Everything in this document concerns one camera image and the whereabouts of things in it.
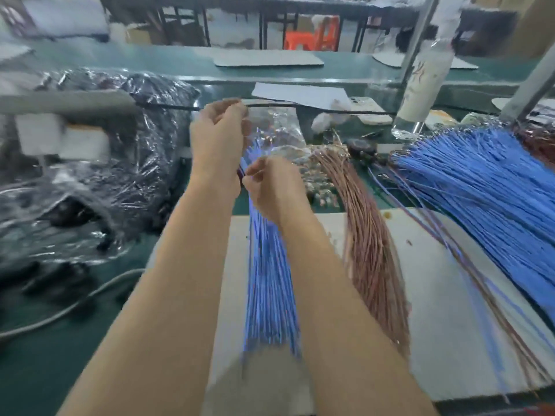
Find person's left hand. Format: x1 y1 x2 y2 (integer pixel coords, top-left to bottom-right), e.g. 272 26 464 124
189 98 254 194

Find person's right hand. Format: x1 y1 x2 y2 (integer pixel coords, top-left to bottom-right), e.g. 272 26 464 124
241 155 310 228

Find pile of black plastic caps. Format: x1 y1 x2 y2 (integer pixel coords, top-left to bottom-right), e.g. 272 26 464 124
0 181 187 300

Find large blue wire pile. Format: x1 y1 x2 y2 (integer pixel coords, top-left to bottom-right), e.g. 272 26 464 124
382 124 555 328

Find person's right forearm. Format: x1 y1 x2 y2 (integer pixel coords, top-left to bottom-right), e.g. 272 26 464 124
276 216 439 416

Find person's left forearm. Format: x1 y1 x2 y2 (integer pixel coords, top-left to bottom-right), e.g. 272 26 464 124
56 181 248 416

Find small clear plastic bag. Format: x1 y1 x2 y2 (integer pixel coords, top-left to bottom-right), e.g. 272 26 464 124
247 106 312 165

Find white computer mouse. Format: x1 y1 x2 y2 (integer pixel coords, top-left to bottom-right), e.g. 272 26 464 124
310 112 333 135

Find large clear plastic bag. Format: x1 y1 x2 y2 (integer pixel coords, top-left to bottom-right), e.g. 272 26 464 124
0 69 202 267

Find white paper sheet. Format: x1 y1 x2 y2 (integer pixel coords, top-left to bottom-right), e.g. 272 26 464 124
251 82 352 111

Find black tape roll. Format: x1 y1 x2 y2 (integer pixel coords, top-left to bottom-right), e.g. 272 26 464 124
347 138 378 163

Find white flat tray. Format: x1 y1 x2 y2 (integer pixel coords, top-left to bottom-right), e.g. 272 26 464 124
373 51 480 70
212 49 325 68
0 43 34 64

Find white flat device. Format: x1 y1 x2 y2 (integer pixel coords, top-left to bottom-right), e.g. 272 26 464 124
342 96 393 127

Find white orange charger adapter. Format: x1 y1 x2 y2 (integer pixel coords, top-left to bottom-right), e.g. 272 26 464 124
59 125 112 164

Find orange plastic stool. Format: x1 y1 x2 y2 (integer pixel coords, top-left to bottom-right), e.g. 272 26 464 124
284 17 341 51

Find white power strip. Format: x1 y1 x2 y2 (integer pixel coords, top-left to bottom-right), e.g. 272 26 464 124
0 91 140 115

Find white spray bottle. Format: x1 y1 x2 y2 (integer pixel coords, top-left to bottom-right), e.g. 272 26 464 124
392 0 469 139

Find blue table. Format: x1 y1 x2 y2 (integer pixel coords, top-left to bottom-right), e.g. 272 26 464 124
17 0 111 42

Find white work board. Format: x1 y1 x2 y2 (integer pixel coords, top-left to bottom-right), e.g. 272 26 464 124
201 210 555 416

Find white paper stack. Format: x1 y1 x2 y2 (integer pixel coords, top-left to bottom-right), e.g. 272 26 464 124
491 98 555 127

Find cardboard boxes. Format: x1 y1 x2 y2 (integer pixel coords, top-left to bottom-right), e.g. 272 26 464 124
477 0 555 57

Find black power cord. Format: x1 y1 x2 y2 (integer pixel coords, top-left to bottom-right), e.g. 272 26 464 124
137 99 391 118

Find long black-frame table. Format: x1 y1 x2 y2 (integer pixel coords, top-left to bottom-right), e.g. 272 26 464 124
99 0 517 53

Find slanted metal frame post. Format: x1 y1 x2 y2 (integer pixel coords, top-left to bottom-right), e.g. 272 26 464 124
399 0 443 83

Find white charging cable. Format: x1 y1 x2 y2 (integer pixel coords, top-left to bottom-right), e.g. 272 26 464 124
0 268 147 341

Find short metal frame post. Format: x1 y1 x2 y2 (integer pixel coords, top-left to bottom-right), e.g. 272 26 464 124
498 43 555 122

